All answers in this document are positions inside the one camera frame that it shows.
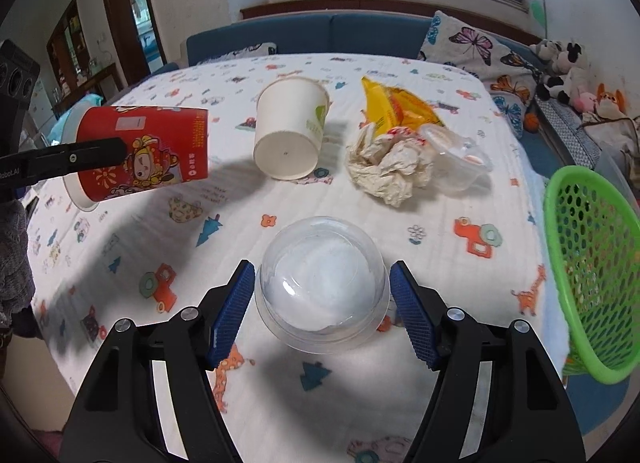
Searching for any white paper cup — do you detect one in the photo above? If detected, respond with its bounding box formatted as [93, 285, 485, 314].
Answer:
[252, 77, 331, 181]

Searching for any patterned beige cloth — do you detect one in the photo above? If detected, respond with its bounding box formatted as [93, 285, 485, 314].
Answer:
[580, 115, 640, 154]

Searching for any small white printed pillow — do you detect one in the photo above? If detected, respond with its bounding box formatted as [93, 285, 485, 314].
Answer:
[200, 42, 278, 64]

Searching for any grey white plush toy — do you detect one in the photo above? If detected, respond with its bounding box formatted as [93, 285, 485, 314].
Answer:
[530, 39, 566, 64]

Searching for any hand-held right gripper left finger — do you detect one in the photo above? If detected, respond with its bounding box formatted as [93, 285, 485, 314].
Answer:
[59, 259, 257, 463]

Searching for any clear plastic bowl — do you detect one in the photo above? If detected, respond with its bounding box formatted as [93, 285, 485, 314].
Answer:
[254, 215, 391, 355]

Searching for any blue sofa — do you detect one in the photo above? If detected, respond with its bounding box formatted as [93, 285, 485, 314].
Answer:
[186, 12, 551, 68]

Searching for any person's left forearm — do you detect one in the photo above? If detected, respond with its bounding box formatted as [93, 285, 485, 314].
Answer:
[0, 193, 37, 344]

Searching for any butterfly print pillow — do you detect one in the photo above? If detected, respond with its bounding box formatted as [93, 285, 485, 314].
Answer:
[417, 10, 542, 138]

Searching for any brown wooden sofa rail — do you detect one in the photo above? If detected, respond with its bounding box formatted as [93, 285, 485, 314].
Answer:
[240, 0, 546, 46]

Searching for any grey quilted cushion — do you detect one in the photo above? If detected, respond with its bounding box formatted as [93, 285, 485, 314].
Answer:
[535, 100, 601, 168]

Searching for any orange fox plush toy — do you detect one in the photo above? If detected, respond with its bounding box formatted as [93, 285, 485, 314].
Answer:
[595, 83, 628, 118]

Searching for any crumpled white tissue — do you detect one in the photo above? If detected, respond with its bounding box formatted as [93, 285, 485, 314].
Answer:
[346, 124, 436, 208]

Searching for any light blue bag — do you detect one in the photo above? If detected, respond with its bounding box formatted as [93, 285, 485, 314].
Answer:
[52, 93, 108, 136]

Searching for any dark wooden shelf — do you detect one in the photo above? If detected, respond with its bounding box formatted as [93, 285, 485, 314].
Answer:
[47, 0, 121, 114]

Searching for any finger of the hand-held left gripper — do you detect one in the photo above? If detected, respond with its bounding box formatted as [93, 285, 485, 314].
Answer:
[30, 138, 129, 184]

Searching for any green plastic basket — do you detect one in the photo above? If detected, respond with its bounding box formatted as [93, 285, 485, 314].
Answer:
[542, 164, 640, 385]

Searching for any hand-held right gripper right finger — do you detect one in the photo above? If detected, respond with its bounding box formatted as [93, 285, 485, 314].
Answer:
[389, 260, 586, 463]

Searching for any brown door frame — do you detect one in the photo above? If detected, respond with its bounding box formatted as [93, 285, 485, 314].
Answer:
[97, 0, 168, 88]

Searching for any pink plush toy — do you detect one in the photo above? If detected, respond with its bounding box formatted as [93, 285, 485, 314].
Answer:
[572, 90, 601, 114]

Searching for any yellow snack bag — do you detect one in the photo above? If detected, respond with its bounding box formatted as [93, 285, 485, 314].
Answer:
[361, 75, 446, 136]

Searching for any red printed paper cup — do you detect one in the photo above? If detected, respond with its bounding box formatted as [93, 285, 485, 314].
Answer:
[62, 104, 210, 212]

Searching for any black white cow plush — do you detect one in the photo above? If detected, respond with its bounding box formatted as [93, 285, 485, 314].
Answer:
[535, 68, 588, 104]
[552, 42, 593, 74]

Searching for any clear plastic storage bin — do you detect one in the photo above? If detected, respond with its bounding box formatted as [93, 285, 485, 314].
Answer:
[595, 143, 640, 214]

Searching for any small clear plastic cup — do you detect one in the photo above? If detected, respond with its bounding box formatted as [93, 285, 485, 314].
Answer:
[417, 124, 493, 196]

